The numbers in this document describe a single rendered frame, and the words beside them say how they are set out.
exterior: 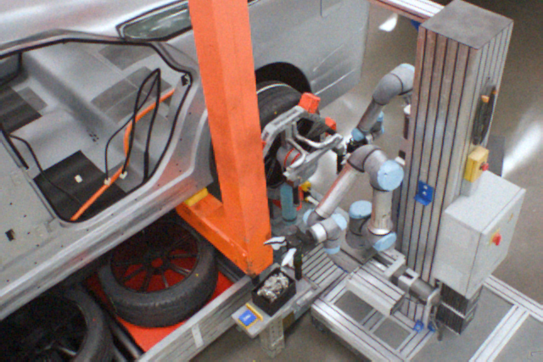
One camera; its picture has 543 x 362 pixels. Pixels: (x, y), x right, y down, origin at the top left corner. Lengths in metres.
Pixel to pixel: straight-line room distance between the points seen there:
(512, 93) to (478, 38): 3.20
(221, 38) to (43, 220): 1.26
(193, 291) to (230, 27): 1.60
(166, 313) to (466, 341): 1.61
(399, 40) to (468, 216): 3.44
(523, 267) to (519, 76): 2.02
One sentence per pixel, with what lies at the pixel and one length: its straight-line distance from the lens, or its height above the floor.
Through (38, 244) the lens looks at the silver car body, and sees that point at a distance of 3.23.
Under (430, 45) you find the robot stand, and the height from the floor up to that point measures 1.97.
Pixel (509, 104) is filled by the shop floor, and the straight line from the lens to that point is 5.49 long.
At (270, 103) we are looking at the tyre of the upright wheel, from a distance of 3.46.
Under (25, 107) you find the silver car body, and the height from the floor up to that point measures 0.80.
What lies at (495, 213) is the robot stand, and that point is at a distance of 2.90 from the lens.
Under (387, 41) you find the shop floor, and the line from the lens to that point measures 6.06.
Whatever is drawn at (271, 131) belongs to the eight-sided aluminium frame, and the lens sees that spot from 3.39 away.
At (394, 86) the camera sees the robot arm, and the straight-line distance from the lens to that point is 3.29.
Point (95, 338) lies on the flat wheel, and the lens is 3.49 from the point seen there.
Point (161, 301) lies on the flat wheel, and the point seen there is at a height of 0.50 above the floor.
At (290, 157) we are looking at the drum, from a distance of 3.54.
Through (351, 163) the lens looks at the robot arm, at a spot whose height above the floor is 1.39.
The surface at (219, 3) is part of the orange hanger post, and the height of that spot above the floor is 2.15.
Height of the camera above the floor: 3.33
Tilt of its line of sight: 44 degrees down
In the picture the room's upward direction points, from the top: 4 degrees counter-clockwise
